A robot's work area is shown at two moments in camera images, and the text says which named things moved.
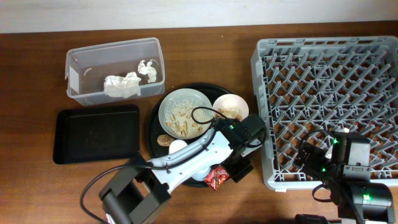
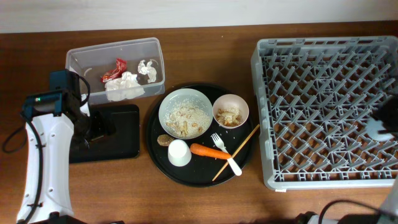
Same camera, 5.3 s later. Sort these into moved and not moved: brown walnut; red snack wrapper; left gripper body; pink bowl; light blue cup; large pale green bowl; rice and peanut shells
Moved: red snack wrapper; light blue cup; left gripper body
Not moved: large pale green bowl; brown walnut; rice and peanut shells; pink bowl
